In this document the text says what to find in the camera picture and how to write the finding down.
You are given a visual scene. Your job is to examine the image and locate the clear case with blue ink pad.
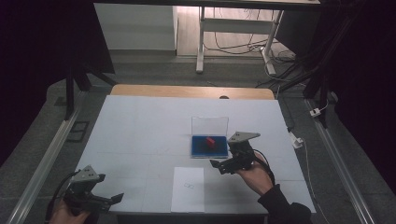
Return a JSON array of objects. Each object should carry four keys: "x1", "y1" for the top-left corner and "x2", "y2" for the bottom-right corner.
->
[{"x1": 190, "y1": 116, "x2": 231, "y2": 160}]

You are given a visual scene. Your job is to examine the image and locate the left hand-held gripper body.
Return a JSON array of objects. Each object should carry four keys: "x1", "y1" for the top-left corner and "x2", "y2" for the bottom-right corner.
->
[{"x1": 64, "y1": 164, "x2": 113, "y2": 216}]

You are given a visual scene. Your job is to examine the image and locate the person's right hand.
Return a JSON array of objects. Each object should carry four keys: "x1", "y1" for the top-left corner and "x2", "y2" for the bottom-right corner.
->
[{"x1": 234, "y1": 151, "x2": 276, "y2": 197}]

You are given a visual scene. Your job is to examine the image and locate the white metal desk frame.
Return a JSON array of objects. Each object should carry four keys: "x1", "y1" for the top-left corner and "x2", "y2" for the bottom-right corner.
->
[{"x1": 195, "y1": 6, "x2": 285, "y2": 77}]

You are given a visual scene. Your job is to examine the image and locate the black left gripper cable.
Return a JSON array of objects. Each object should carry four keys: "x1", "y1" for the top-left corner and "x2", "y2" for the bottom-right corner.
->
[{"x1": 45, "y1": 171, "x2": 78, "y2": 224}]

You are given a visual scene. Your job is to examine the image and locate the white table cover sheet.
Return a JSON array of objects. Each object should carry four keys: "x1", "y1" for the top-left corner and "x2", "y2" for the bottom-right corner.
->
[{"x1": 76, "y1": 94, "x2": 318, "y2": 217}]

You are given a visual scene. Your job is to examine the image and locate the black metal stand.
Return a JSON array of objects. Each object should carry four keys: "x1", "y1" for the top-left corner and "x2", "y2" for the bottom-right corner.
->
[
  {"x1": 278, "y1": 12, "x2": 358, "y2": 129},
  {"x1": 63, "y1": 59, "x2": 119, "y2": 121}
]

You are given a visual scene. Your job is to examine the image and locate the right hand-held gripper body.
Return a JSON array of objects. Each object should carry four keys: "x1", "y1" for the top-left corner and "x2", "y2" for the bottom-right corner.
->
[{"x1": 219, "y1": 131, "x2": 262, "y2": 175}]

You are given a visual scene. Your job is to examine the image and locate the aluminium floor rail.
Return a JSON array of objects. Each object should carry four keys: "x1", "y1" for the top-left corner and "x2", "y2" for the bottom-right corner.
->
[
  {"x1": 6, "y1": 91, "x2": 89, "y2": 224},
  {"x1": 304, "y1": 98, "x2": 378, "y2": 224}
]

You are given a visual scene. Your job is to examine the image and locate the black floor cable bundle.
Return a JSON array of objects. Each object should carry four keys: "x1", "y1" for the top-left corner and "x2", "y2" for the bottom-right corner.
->
[{"x1": 254, "y1": 50, "x2": 314, "y2": 91}]

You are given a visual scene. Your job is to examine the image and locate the white paper sheet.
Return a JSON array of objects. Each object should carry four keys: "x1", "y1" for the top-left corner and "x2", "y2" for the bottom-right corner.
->
[{"x1": 170, "y1": 166, "x2": 206, "y2": 214}]

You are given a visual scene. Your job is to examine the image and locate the white cabinet panel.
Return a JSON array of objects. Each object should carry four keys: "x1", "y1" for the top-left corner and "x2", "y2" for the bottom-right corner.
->
[{"x1": 93, "y1": 3, "x2": 179, "y2": 52}]

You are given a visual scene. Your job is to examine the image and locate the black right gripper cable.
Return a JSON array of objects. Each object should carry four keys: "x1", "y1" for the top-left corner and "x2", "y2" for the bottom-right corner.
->
[{"x1": 252, "y1": 148, "x2": 276, "y2": 187}]

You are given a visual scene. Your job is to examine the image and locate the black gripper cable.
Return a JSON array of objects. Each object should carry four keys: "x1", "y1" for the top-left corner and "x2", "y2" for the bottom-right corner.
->
[
  {"x1": 252, "y1": 148, "x2": 276, "y2": 187},
  {"x1": 45, "y1": 171, "x2": 78, "y2": 224}
]

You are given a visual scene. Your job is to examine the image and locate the person's left hand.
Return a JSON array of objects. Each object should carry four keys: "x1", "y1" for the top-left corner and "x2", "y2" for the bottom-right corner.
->
[{"x1": 49, "y1": 199, "x2": 92, "y2": 224}]

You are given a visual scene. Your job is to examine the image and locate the black rectangular floor frame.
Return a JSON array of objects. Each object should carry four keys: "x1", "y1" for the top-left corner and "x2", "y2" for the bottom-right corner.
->
[{"x1": 65, "y1": 120, "x2": 91, "y2": 144}]

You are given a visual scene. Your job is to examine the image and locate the black cables under desk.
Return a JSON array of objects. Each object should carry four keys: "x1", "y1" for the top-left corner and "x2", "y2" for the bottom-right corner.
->
[{"x1": 203, "y1": 7, "x2": 283, "y2": 56}]

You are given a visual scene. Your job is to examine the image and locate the white power adapter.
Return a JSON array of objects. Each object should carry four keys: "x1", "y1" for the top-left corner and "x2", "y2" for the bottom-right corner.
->
[{"x1": 290, "y1": 131, "x2": 304, "y2": 149}]

